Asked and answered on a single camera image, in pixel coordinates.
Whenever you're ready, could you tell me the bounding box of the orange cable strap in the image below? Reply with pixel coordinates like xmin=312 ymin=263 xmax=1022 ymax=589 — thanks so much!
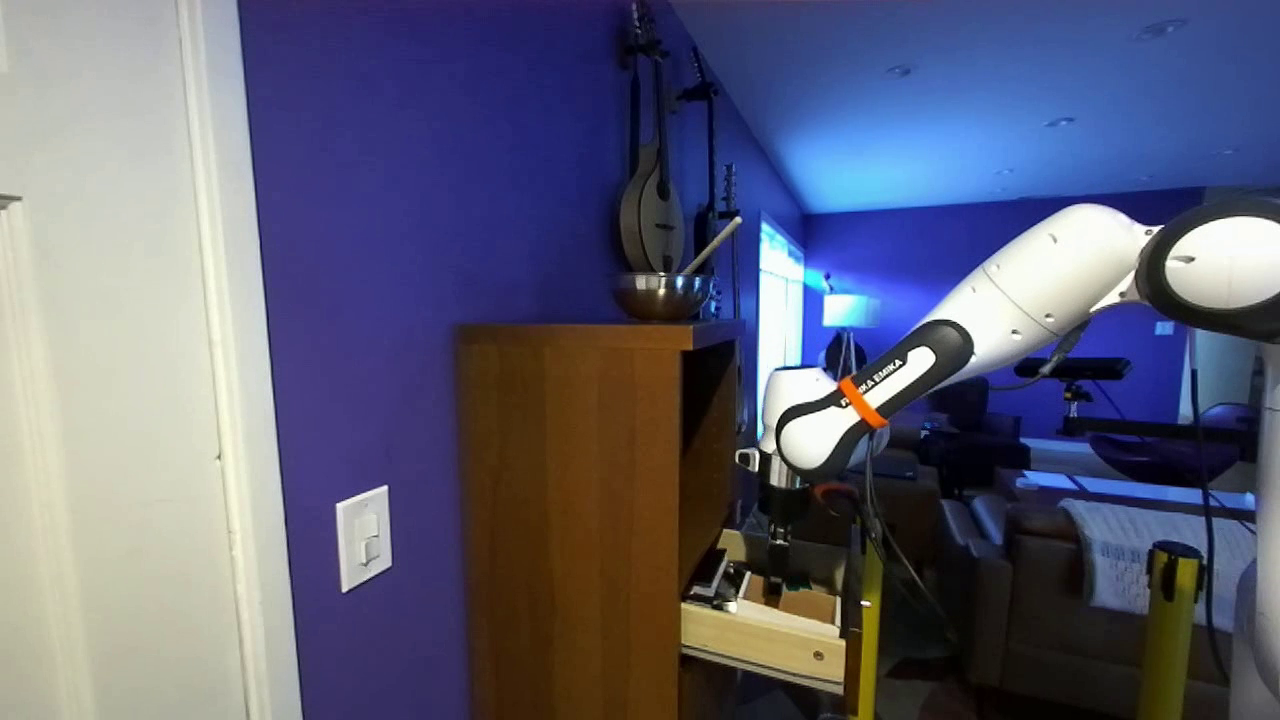
xmin=834 ymin=373 xmax=891 ymax=436

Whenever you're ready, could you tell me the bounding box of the thick black cable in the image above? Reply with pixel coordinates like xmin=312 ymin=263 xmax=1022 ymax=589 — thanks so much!
xmin=854 ymin=420 xmax=887 ymax=573

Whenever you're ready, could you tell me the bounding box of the tall brown wooden cabinet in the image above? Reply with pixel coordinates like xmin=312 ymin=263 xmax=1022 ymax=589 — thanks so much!
xmin=455 ymin=317 xmax=744 ymax=720

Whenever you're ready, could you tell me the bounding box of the white blanket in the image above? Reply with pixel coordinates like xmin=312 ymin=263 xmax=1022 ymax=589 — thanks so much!
xmin=1054 ymin=491 xmax=1261 ymax=630

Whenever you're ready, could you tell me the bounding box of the yellow post with black band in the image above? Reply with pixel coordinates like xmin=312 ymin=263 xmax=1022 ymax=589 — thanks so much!
xmin=1133 ymin=534 xmax=1206 ymax=720
xmin=839 ymin=534 xmax=887 ymax=720

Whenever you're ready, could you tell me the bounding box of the white wall light switch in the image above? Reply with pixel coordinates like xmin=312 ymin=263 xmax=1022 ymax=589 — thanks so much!
xmin=330 ymin=479 xmax=394 ymax=596

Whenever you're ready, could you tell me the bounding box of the white panel door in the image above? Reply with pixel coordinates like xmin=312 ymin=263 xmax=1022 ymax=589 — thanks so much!
xmin=0 ymin=0 xmax=303 ymax=720

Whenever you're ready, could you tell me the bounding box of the wooden stick in bowl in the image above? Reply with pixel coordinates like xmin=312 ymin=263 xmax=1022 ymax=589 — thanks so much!
xmin=672 ymin=211 xmax=748 ymax=284

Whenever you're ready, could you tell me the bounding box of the brown couch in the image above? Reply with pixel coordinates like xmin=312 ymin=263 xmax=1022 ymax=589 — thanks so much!
xmin=931 ymin=451 xmax=1265 ymax=700

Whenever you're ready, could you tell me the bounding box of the metal bowl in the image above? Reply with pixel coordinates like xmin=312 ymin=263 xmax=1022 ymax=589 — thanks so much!
xmin=613 ymin=269 xmax=713 ymax=326

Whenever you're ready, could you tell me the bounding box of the black string instrument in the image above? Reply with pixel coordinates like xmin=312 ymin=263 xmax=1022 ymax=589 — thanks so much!
xmin=675 ymin=77 xmax=750 ymax=263

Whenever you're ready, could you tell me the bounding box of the black round chair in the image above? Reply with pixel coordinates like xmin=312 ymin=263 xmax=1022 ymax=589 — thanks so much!
xmin=1083 ymin=406 xmax=1261 ymax=491

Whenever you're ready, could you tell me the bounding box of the open wooden drawer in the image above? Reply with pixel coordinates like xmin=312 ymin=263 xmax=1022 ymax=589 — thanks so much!
xmin=675 ymin=524 xmax=850 ymax=700

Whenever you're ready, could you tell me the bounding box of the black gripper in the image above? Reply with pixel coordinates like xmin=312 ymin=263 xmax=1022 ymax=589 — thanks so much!
xmin=754 ymin=474 xmax=848 ymax=558

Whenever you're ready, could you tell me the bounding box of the dark mandolin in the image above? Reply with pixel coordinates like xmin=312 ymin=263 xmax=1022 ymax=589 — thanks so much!
xmin=613 ymin=0 xmax=688 ymax=280

